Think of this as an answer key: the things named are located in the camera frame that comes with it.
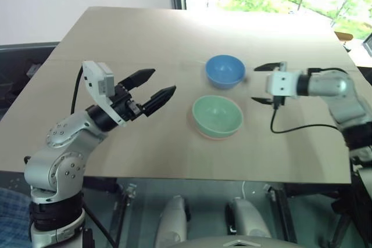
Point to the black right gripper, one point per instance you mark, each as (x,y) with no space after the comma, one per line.
(278,101)

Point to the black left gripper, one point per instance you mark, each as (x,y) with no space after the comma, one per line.
(125,106)

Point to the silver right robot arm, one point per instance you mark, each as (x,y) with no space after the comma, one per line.
(334,86)

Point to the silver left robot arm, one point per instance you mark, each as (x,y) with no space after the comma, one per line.
(64,155)

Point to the blue bowl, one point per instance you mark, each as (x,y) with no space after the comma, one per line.
(223,69)

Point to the green bowl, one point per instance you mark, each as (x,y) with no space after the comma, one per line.
(216,114)

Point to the black table leg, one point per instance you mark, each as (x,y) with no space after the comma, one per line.
(284,213)

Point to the silver robot left leg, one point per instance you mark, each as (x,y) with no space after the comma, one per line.
(171,222)

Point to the silver robot leg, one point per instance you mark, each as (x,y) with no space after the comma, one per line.
(247,222)
(171,222)

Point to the silver robot right leg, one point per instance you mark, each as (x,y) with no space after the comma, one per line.
(247,222)

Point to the black stand leg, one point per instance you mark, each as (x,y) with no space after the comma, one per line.
(343,219)

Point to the blue plaid cloth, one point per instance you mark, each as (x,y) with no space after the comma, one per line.
(13,219)

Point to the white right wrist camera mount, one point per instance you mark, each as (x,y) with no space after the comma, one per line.
(283,84)

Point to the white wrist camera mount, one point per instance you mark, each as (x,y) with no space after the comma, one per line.
(93,83)
(283,84)

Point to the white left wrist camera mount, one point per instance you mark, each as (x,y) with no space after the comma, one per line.
(93,83)

